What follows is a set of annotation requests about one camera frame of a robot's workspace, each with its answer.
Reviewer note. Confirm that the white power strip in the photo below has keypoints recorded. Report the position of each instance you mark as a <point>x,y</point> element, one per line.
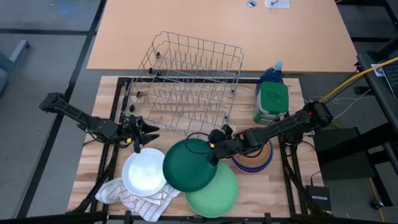
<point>280,4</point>

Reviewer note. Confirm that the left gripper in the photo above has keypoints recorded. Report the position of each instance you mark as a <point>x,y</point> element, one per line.
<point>130,133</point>

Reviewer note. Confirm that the black metal table frame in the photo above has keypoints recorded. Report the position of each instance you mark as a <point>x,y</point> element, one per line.
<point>248,81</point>

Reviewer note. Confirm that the black side desk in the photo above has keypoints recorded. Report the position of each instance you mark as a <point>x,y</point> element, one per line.
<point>377,102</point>

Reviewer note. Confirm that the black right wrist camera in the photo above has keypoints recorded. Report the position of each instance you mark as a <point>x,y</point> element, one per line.
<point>227,130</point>

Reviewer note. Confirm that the dark green plate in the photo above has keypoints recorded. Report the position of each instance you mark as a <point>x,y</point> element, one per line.
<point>186,168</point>

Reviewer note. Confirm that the black Netgear network switch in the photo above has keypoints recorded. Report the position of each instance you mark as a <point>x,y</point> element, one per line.
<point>318,199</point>

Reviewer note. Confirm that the black caster wheel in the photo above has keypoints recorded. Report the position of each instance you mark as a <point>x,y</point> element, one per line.
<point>377,204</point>

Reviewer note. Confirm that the light wooden desk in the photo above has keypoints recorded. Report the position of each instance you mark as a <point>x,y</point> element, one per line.
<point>280,37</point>

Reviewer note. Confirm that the black equipment box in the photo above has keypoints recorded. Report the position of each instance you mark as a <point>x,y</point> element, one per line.
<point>342,155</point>

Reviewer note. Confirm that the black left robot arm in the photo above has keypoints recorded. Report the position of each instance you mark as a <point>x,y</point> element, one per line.
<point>93,124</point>

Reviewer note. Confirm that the white plate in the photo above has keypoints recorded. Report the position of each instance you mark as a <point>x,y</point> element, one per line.
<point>143,174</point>

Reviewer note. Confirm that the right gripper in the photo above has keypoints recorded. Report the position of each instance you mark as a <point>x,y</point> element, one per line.
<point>225,144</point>

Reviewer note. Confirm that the white paper label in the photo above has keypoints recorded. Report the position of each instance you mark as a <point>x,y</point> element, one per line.
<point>377,70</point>

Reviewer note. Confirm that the light green plate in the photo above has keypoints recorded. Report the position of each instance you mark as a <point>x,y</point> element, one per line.
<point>217,196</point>

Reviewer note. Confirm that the white red-striped dish towel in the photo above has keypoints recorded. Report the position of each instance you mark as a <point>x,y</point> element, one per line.
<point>146,208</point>

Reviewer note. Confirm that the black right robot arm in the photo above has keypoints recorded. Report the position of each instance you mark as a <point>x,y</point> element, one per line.
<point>280,124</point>

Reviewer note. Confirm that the black keyboard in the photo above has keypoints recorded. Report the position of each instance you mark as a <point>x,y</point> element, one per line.
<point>392,77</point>

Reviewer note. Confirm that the green Cascade detergent tub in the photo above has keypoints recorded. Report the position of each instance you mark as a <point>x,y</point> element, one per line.
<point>273,99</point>

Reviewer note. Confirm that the blue dish soap bottle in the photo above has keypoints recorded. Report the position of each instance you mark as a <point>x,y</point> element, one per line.
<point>272,74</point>

